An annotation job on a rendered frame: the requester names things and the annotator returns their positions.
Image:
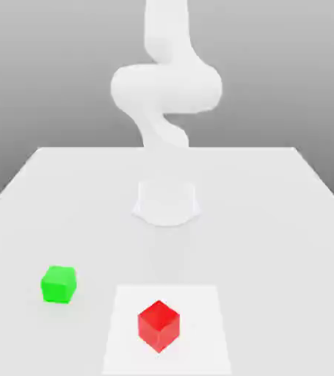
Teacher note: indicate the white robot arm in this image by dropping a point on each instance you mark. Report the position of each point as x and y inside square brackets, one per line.
[166, 88]

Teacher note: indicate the small red cube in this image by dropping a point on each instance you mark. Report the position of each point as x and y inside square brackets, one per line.
[158, 326]

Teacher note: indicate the small green cube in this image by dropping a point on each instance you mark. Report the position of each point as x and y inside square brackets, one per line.
[58, 285]

